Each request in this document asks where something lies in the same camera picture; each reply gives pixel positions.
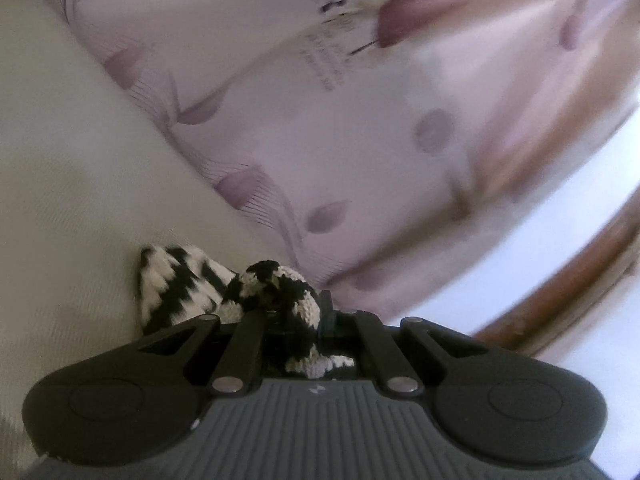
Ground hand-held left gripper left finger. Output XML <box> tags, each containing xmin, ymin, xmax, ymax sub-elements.
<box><xmin>136</xmin><ymin>309</ymin><xmax>267</xmax><ymax>395</ymax></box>

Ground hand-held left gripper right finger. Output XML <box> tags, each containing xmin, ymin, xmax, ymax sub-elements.
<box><xmin>319</xmin><ymin>291</ymin><xmax>488</xmax><ymax>395</ymax></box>

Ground black and white knitted garment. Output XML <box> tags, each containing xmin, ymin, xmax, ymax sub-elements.
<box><xmin>138</xmin><ymin>244</ymin><xmax>357</xmax><ymax>379</ymax></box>

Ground brown wooden door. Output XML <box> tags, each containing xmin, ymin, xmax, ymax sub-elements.
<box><xmin>470</xmin><ymin>195</ymin><xmax>640</xmax><ymax>357</ymax></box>

